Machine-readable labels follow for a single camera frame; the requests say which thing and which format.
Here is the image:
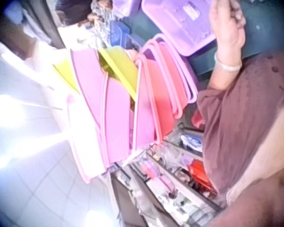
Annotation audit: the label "stack of light pink tubs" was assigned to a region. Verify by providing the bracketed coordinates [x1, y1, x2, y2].
[65, 48, 138, 184]

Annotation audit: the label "blue plastic item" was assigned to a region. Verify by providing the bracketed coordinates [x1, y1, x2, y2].
[109, 20, 133, 49]

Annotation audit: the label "purple plastic container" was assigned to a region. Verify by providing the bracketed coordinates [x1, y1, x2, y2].
[112, 0, 142, 17]

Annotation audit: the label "dark teal shelf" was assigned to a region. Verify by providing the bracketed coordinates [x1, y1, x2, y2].
[122, 0, 284, 77]

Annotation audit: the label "white bangle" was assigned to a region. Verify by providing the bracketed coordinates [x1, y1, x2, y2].
[213, 52, 243, 73]

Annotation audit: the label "yellow plastic tub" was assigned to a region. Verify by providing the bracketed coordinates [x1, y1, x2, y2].
[53, 46, 140, 102]

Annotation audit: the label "red plastic item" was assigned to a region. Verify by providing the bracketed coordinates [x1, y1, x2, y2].
[191, 109, 206, 129]

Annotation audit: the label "display shelf with small goods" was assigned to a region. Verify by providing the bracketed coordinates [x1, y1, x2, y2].
[108, 122, 226, 227]

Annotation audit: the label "nested coral pink tubs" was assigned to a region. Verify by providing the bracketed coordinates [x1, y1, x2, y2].
[132, 34, 200, 145]

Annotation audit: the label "person's left hand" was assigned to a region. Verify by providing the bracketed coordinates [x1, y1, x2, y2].
[209, 0, 247, 53]

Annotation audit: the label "purple plastic tray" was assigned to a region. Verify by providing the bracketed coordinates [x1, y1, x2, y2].
[141, 0, 218, 57]

